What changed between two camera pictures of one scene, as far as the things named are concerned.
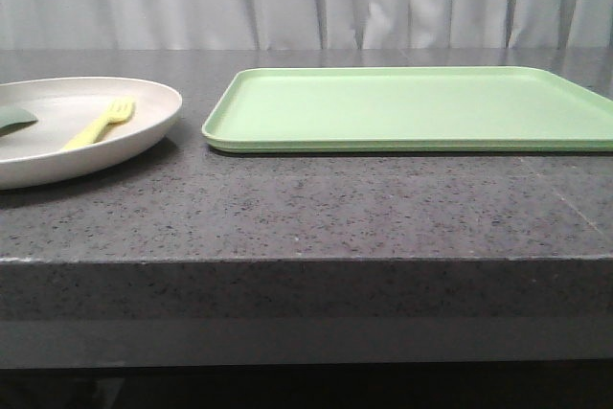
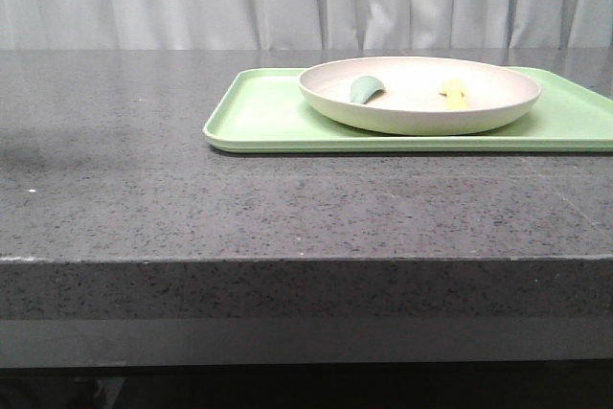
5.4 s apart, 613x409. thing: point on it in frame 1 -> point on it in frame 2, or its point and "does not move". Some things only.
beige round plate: [32, 154] -> [413, 102]
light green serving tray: [408, 109] does not move
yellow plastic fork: [117, 113] -> [455, 97]
